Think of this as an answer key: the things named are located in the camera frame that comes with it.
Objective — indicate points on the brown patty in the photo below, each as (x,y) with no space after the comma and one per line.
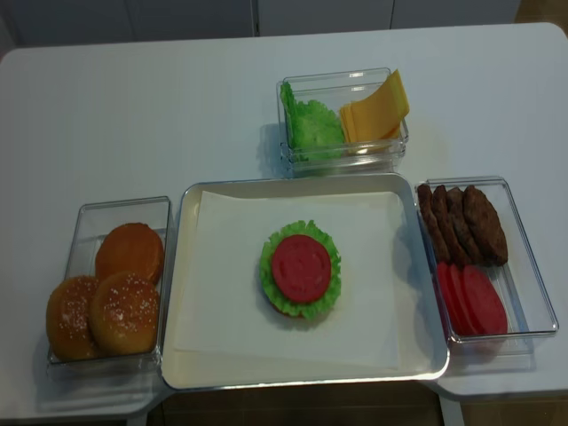
(458,254)
(441,250)
(485,226)
(454,201)

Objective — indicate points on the green lettuce leaves in container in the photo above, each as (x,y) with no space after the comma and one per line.
(315,132)

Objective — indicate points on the green lettuce leaf on burger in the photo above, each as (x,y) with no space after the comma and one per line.
(319,308)

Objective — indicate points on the bottom bun under lettuce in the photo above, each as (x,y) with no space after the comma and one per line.
(293,316)

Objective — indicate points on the clear lettuce cheese container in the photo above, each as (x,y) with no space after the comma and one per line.
(336,90)

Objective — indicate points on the yellow cheese slices stack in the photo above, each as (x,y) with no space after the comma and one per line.
(376,117)

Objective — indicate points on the upright yellow cheese slice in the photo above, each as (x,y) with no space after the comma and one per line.
(396,91)

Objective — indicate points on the red tomato slice on burger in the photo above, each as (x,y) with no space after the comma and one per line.
(301,268)

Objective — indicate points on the white metal tray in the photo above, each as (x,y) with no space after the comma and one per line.
(422,347)

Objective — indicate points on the white parchment paper sheet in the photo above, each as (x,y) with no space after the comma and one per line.
(224,310)

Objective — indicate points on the plain bun back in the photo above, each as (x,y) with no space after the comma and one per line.
(132,247)

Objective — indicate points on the sesame bun right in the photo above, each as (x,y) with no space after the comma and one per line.
(124,314)

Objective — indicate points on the sesame bun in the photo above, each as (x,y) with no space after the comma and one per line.
(67,319)
(124,314)

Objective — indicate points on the red tomato slice left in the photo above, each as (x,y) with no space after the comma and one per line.
(448,294)

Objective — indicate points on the clear plastic bun container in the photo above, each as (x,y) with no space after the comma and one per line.
(94,222)

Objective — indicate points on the red tomato slice middle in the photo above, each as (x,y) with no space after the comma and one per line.
(462,317)

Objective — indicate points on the red tomato slice right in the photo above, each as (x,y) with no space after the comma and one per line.
(485,309)

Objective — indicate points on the clear patty tomato container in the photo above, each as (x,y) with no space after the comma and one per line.
(518,283)

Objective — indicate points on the sesame bun left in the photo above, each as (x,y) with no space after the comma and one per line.
(67,319)

